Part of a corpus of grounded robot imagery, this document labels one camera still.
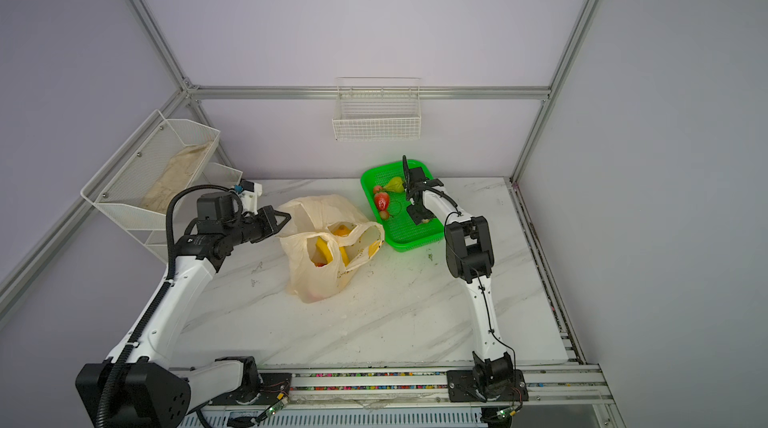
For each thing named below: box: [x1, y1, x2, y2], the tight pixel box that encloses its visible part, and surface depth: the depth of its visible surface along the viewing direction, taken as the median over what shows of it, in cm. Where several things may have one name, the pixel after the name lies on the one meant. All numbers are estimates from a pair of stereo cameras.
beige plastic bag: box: [277, 194, 385, 303], surface depth 77 cm
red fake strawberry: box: [374, 192, 389, 212], surface depth 111 cm
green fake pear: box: [384, 176, 405, 192], surface depth 114 cm
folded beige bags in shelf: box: [141, 141, 212, 214], surface depth 81 cm
